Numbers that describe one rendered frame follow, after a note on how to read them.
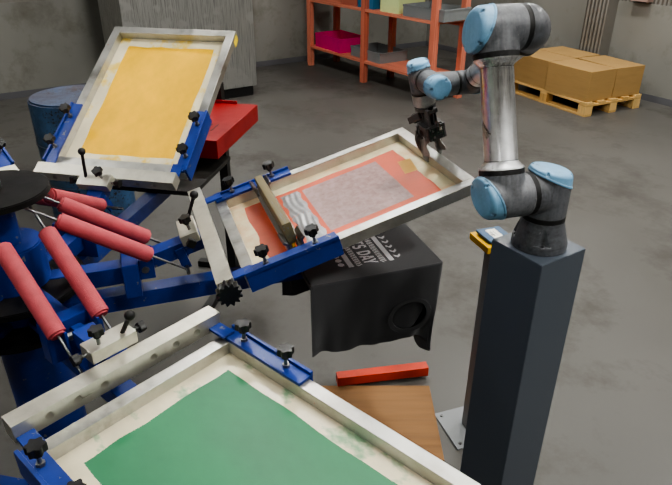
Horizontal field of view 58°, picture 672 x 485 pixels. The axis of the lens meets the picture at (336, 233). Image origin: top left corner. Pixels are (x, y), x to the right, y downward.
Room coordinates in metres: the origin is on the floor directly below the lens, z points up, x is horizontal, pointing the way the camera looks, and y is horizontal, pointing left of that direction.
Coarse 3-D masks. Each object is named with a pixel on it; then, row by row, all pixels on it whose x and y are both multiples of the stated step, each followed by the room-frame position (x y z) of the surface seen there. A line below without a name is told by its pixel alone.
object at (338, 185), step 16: (368, 160) 2.17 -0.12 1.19; (384, 160) 2.14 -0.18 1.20; (400, 160) 2.11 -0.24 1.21; (336, 176) 2.11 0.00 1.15; (352, 176) 2.07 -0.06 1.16; (368, 176) 2.05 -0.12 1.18; (384, 176) 2.02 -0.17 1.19; (288, 192) 2.07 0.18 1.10; (304, 192) 2.04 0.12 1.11; (320, 192) 2.01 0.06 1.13; (336, 192) 1.98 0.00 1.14; (352, 192) 1.95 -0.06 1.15; (256, 208) 2.00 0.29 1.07; (256, 224) 1.89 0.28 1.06; (272, 224) 1.86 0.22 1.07
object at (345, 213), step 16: (400, 176) 1.99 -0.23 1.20; (416, 176) 1.96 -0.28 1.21; (368, 192) 1.93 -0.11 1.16; (384, 192) 1.90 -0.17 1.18; (400, 192) 1.88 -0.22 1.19; (416, 192) 1.85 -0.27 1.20; (432, 192) 1.83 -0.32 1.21; (320, 208) 1.89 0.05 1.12; (336, 208) 1.87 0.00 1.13; (352, 208) 1.85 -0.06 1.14; (368, 208) 1.82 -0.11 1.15; (384, 208) 1.80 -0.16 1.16; (320, 224) 1.79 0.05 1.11; (336, 224) 1.77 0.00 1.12; (352, 224) 1.75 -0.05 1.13; (272, 240) 1.76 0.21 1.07; (304, 240) 1.72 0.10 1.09; (272, 256) 1.66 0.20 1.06
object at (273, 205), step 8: (256, 176) 2.04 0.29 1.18; (256, 184) 2.03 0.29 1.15; (264, 184) 1.96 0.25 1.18; (264, 192) 1.90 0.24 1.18; (264, 200) 1.94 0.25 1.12; (272, 200) 1.82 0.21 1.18; (272, 208) 1.77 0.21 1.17; (280, 208) 1.76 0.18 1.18; (280, 216) 1.71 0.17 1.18; (280, 224) 1.68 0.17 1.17; (288, 224) 1.66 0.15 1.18; (288, 232) 1.66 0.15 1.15; (288, 240) 1.66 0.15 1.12; (296, 240) 1.67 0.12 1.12
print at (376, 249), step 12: (372, 240) 1.98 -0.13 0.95; (384, 240) 1.98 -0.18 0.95; (348, 252) 1.88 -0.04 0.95; (360, 252) 1.88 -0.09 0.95; (372, 252) 1.89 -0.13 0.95; (384, 252) 1.89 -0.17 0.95; (396, 252) 1.89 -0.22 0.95; (336, 264) 1.80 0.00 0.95; (348, 264) 1.80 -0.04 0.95; (360, 264) 1.80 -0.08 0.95
